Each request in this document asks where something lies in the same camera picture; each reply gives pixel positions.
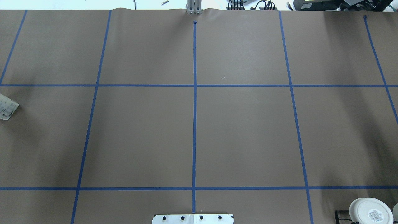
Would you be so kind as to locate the black wire mug rack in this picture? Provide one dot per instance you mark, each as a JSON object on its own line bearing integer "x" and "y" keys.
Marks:
{"x": 343, "y": 217}

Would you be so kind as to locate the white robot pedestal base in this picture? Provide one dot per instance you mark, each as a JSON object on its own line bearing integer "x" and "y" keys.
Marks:
{"x": 193, "y": 219}

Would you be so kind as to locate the blue white milk carton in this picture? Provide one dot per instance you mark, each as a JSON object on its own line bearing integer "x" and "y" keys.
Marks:
{"x": 7, "y": 107}

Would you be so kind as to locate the aluminium frame post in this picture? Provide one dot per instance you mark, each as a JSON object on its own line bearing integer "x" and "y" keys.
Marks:
{"x": 194, "y": 7}

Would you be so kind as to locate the white mug on rack right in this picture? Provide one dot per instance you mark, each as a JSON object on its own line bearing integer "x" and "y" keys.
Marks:
{"x": 370, "y": 211}

